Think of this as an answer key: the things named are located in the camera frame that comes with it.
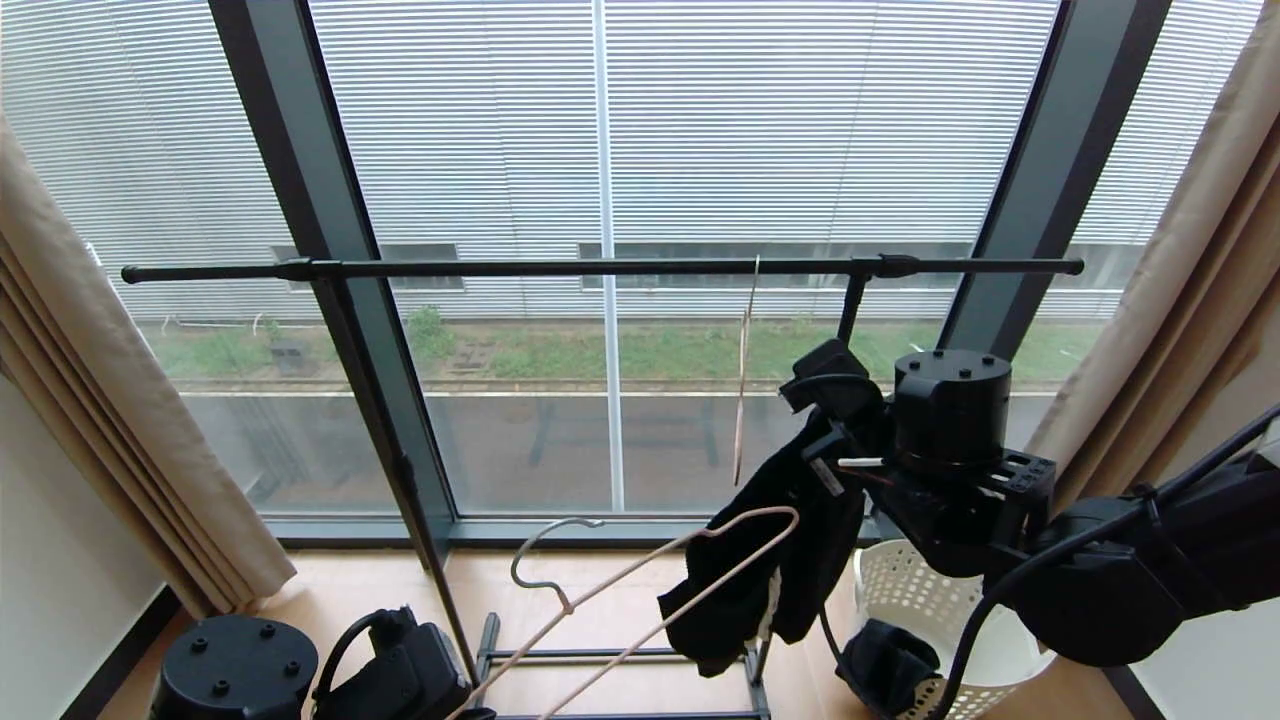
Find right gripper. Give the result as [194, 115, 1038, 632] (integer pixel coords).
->
[800, 416, 903, 507]

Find black shorts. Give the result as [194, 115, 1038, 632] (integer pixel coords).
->
[656, 405, 871, 680]

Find pink clothes hanger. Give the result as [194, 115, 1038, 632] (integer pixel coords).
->
[732, 254, 762, 489]
[445, 505, 802, 720]

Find white laundry basket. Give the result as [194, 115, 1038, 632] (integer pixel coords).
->
[852, 538, 1059, 720]

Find heap of clothes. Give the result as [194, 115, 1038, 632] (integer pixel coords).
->
[834, 618, 944, 719]

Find black clothes rack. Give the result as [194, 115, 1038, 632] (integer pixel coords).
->
[120, 254, 1086, 720]

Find window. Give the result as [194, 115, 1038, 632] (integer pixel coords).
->
[0, 0, 1266, 549]

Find beige curtain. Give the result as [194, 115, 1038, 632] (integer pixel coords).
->
[0, 110, 299, 619]
[1025, 0, 1280, 513]

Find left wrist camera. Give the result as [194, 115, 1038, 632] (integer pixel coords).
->
[312, 604, 474, 720]

